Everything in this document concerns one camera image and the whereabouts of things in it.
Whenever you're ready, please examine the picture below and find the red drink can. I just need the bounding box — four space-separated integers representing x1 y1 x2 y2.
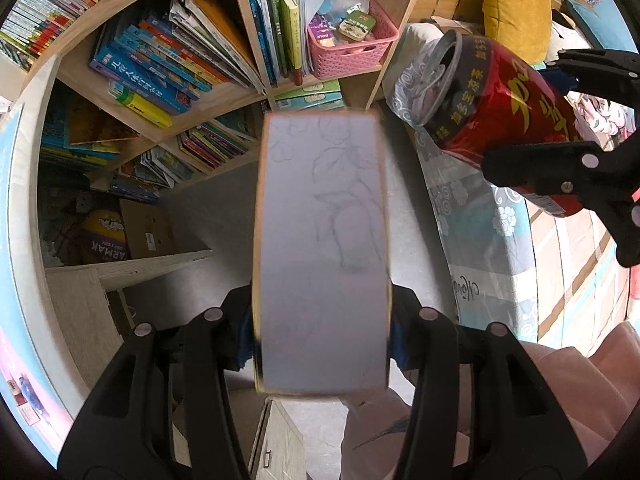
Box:
423 29 597 219

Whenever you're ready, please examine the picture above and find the tall white gold-edged box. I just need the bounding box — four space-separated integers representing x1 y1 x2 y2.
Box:
252 110 392 398

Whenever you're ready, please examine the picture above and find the pink blue marathon towel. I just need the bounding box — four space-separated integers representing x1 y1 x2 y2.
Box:
1 105 72 467

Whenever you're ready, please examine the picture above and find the yellow pillow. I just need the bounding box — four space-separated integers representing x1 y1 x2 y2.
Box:
483 0 552 65

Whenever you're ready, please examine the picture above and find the cardboard box under desk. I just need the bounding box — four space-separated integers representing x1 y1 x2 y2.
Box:
77 200 188 263

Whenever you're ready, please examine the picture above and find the pink plastic basket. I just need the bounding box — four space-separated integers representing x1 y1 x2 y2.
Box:
307 0 399 79

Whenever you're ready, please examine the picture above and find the wooden bookshelf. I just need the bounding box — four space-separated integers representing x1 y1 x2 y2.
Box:
0 0 436 271

